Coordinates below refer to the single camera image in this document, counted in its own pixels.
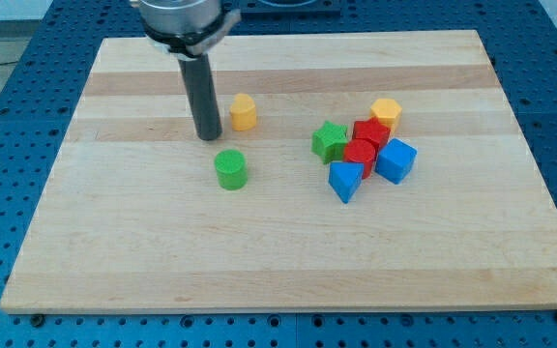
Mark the red cylinder block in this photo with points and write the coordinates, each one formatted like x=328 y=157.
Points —
x=360 y=151

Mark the yellow hexagon block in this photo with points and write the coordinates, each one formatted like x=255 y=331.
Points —
x=387 y=112

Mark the green star block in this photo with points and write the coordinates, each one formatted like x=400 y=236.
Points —
x=329 y=141

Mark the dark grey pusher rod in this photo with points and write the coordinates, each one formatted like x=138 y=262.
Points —
x=200 y=89

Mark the green cylinder block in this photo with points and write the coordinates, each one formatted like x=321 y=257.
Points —
x=231 y=169

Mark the dark blue base plate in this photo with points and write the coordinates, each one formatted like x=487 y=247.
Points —
x=289 y=7

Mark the wooden board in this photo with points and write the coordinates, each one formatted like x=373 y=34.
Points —
x=132 y=218

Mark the yellow heart block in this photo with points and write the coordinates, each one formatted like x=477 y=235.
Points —
x=243 y=113

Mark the blue cube block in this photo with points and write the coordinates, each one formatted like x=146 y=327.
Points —
x=395 y=160

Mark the red star block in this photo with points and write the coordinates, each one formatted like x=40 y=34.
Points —
x=373 y=132

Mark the blue triangle block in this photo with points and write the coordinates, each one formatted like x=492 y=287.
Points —
x=345 y=178

